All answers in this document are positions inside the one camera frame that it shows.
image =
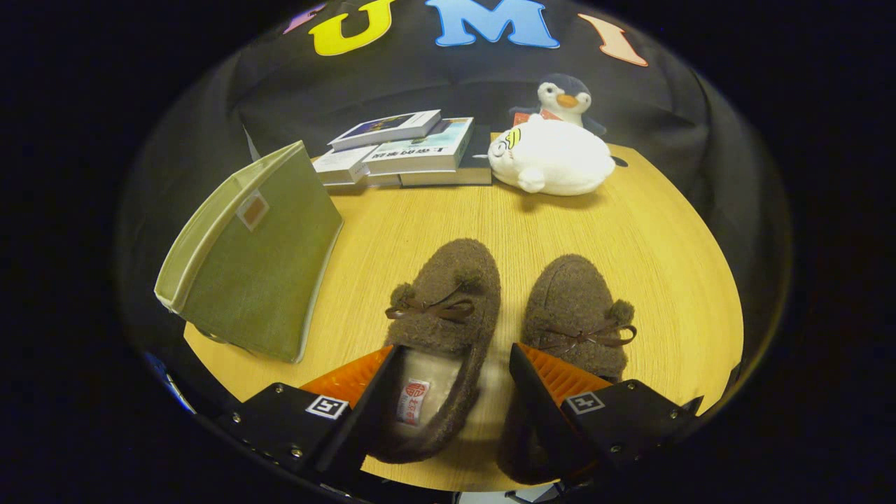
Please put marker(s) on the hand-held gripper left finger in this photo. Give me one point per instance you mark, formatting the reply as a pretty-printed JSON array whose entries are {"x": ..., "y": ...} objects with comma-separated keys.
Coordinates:
[{"x": 364, "y": 413}]

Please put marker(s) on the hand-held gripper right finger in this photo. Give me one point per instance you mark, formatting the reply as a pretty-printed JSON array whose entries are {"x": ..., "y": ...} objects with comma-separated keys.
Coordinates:
[{"x": 542, "y": 413}]

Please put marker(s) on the brown fuzzy shoe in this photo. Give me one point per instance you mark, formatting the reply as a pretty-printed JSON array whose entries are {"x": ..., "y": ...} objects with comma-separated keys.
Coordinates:
[
  {"x": 574, "y": 294},
  {"x": 455, "y": 273}
]

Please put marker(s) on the green fabric storage box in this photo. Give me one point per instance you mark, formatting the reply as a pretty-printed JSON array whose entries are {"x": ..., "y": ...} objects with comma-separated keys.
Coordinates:
[{"x": 266, "y": 273}]

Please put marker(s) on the white cover book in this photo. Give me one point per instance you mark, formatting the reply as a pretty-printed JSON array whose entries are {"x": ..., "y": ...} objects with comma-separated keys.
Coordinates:
[{"x": 343, "y": 164}]

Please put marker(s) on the white seal plush toy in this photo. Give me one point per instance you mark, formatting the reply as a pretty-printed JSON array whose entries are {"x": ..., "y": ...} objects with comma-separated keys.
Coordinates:
[{"x": 553, "y": 161}]

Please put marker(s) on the dark cover book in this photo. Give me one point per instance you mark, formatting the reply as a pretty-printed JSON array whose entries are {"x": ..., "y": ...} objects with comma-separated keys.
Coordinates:
[{"x": 479, "y": 157}]

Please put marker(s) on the book with pale blue cover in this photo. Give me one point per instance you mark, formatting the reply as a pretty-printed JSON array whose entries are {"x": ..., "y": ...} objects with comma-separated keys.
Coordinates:
[{"x": 427, "y": 150}]

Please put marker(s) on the book with blue night cover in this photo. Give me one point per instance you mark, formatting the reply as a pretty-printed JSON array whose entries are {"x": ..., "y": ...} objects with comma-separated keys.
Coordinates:
[{"x": 385, "y": 129}]

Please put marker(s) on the grey penguin plush toy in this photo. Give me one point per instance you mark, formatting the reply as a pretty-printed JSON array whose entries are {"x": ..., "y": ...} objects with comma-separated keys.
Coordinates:
[{"x": 563, "y": 94}]

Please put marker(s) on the black backdrop cloth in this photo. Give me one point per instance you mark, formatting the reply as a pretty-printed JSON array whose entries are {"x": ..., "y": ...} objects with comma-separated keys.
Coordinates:
[{"x": 420, "y": 84}]

